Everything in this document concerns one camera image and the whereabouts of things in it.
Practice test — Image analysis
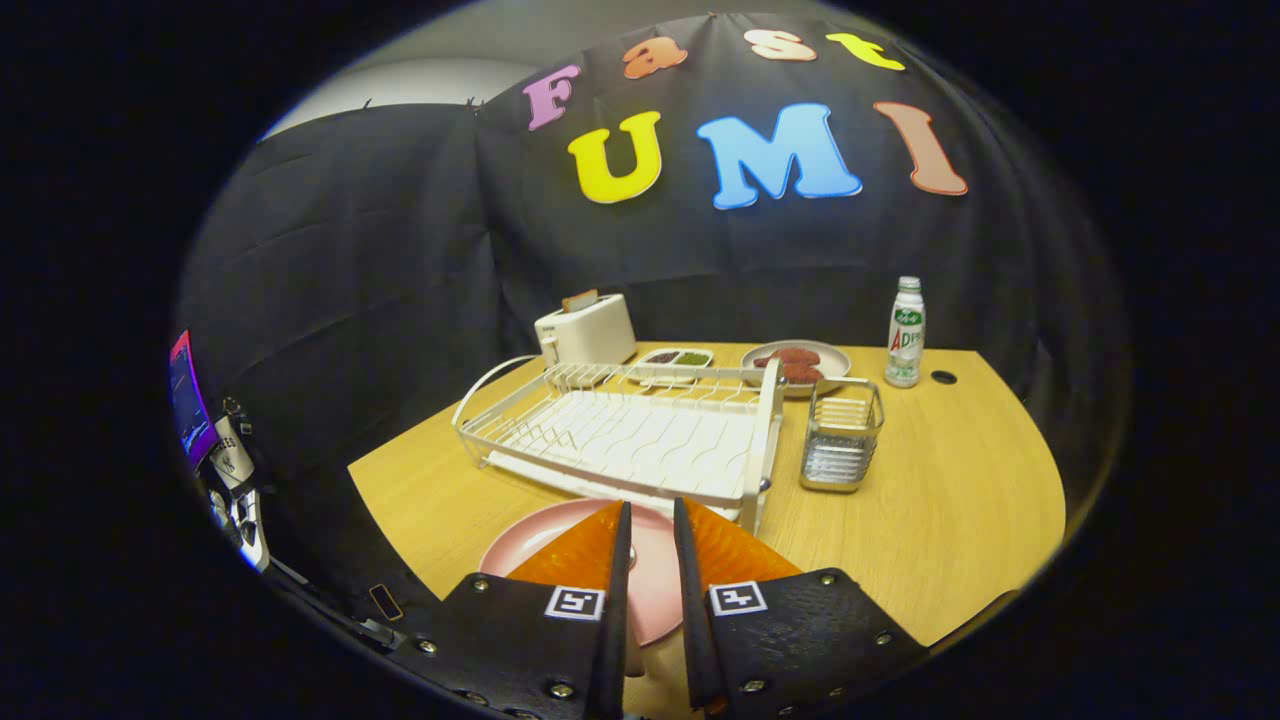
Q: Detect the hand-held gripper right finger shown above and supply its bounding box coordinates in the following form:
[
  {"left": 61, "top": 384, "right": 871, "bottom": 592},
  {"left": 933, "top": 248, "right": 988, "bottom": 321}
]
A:
[{"left": 672, "top": 496, "right": 931, "bottom": 716}]

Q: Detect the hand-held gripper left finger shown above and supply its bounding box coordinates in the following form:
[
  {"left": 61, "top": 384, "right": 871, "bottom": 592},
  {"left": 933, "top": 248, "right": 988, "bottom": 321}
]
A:
[{"left": 385, "top": 500, "right": 633, "bottom": 720}]

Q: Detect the pink plate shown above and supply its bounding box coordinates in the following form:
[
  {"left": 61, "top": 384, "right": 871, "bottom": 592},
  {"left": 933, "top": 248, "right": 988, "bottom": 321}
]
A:
[{"left": 478, "top": 498, "right": 691, "bottom": 648}]

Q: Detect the white wire dish rack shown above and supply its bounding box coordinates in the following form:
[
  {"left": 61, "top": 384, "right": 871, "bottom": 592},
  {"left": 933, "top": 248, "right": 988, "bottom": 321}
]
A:
[{"left": 452, "top": 354, "right": 787, "bottom": 536}]

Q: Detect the metal wire basket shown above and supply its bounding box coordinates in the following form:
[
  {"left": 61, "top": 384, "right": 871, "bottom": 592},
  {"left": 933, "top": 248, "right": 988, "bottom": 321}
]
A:
[{"left": 799, "top": 377, "right": 886, "bottom": 494}]

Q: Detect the white divided condiment dish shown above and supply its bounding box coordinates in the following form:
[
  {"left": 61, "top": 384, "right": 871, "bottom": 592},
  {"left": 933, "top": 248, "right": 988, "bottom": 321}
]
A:
[{"left": 628, "top": 346, "right": 716, "bottom": 387}]

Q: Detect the beige plate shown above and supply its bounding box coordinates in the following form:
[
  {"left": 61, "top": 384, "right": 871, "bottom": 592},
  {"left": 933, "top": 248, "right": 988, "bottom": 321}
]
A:
[{"left": 740, "top": 339, "right": 853, "bottom": 399}]

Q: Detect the white toaster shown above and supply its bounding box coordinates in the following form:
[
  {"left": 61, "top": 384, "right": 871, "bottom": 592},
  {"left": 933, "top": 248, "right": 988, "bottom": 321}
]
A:
[{"left": 534, "top": 293, "right": 638, "bottom": 367}]

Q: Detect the white drink bottle green label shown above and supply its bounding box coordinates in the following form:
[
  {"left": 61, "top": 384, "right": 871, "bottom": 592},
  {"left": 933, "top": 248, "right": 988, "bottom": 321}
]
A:
[{"left": 884, "top": 276, "right": 927, "bottom": 389}]

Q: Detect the black backdrop cloth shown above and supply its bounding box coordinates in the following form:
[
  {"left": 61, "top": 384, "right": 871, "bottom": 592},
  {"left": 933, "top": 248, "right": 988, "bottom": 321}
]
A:
[{"left": 175, "top": 10, "right": 1131, "bottom": 601}]

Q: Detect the white labelled device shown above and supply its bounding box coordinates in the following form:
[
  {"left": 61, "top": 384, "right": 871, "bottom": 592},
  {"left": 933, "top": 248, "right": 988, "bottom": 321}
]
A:
[{"left": 205, "top": 415, "right": 273, "bottom": 573}]

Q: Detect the purple lit screen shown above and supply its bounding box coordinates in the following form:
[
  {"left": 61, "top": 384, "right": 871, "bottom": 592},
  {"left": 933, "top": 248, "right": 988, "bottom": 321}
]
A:
[{"left": 168, "top": 330, "right": 219, "bottom": 471}]

